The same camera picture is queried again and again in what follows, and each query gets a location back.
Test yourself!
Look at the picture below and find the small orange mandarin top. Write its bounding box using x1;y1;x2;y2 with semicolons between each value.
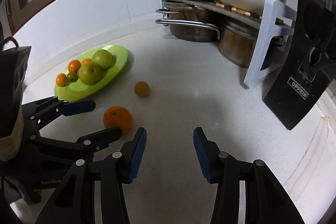
56;73;67;87

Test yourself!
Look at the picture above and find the small green citrus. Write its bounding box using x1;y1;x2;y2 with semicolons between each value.
67;72;78;83

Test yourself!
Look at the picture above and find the green apple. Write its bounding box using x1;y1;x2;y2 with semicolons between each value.
92;50;116;71

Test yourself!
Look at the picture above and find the small brown fruit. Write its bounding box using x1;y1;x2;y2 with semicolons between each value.
134;81;150;98

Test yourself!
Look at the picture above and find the green plate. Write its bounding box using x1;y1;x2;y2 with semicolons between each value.
54;45;128;102

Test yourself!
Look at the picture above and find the black knife block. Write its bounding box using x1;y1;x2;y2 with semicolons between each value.
263;0;335;130

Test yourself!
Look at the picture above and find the steel pot under rack right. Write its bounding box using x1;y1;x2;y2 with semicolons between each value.
219;21;259;69

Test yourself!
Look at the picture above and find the steel pot under rack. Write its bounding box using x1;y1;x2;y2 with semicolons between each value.
219;21;259;69
155;3;221;43

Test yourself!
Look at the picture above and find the steel pot under rack left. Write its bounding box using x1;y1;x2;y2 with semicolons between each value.
155;3;221;43

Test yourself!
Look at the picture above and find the white grey pot rack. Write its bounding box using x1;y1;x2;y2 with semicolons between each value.
161;0;296;89

